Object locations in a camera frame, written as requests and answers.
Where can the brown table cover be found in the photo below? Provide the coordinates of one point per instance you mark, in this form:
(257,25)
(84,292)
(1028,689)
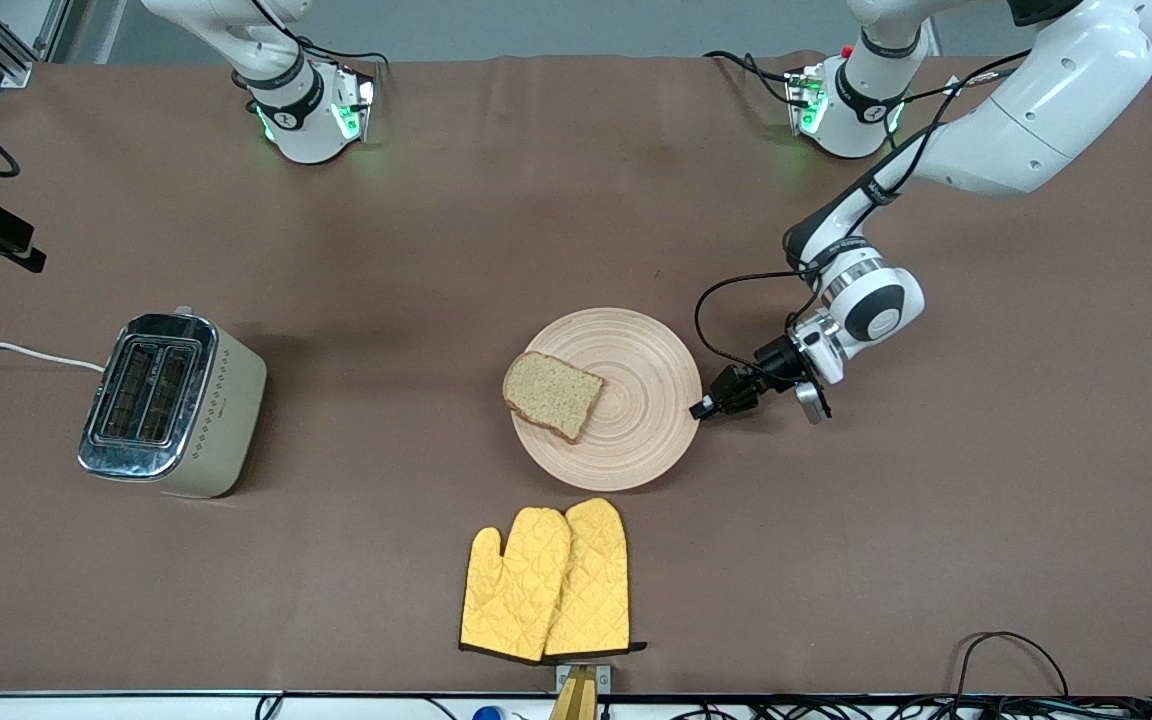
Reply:
(336,250)

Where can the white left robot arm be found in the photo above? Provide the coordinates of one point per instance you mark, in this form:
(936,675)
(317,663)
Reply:
(1036,130)

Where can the yellow quilted oven mitt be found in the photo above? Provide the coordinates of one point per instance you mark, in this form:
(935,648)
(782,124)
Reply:
(596,580)
(516,590)

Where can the silver metal bracket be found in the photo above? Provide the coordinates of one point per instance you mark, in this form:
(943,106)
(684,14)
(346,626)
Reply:
(604,678)

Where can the round wooden plate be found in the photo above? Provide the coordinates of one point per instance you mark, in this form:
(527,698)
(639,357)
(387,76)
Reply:
(636,400)

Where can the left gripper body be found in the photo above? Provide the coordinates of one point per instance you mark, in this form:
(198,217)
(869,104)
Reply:
(772,361)

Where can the brown bread slice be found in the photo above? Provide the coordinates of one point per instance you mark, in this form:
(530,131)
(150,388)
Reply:
(551,392)

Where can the blue round object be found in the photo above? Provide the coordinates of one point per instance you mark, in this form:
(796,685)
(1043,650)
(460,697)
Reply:
(487,714)

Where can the cream and chrome toaster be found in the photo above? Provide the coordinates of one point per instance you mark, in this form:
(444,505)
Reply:
(226,420)

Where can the white paper scrap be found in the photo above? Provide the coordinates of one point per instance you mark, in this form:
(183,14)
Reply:
(952,84)

